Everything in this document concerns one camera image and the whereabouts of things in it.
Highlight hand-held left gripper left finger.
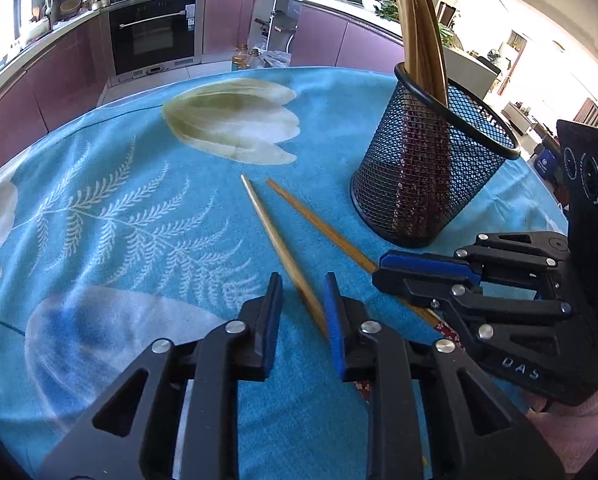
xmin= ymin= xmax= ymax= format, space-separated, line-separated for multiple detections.
xmin=38 ymin=272 xmax=285 ymax=480

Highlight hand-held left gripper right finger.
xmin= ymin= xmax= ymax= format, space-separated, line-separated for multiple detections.
xmin=324 ymin=272 xmax=566 ymax=480

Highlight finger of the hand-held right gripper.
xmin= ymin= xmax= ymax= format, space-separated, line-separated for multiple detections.
xmin=372 ymin=266 xmax=575 ymax=331
xmin=379 ymin=232 xmax=572 ymax=285

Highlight wooden chopstick red floral end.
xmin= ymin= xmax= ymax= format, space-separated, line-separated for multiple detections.
xmin=265 ymin=177 xmax=467 ymax=351
xmin=240 ymin=174 xmax=375 ymax=403

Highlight black mesh utensil holder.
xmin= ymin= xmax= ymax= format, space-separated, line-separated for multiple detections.
xmin=350 ymin=62 xmax=522 ymax=248

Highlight bundle of wooden chopsticks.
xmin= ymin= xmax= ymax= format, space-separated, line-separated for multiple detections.
xmin=383 ymin=0 xmax=452 ymax=233

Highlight person's right forearm pink sleeve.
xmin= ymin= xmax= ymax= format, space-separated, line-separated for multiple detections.
xmin=524 ymin=385 xmax=598 ymax=476

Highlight blue bin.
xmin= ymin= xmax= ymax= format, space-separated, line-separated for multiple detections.
xmin=532 ymin=142 xmax=562 ymax=178

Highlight blue floral tablecloth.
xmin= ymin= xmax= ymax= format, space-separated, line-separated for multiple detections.
xmin=0 ymin=66 xmax=570 ymax=480

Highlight white cabinet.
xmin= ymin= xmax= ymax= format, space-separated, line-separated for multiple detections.
xmin=444 ymin=47 xmax=500 ymax=106

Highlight green leafy vegetables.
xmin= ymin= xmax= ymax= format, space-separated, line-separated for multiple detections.
xmin=374 ymin=0 xmax=460 ymax=48

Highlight black built-in oven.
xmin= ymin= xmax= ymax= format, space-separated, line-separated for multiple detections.
xmin=109 ymin=0 xmax=197 ymax=77

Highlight purple kitchen cabinets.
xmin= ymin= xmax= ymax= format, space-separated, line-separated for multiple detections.
xmin=0 ymin=0 xmax=405 ymax=186

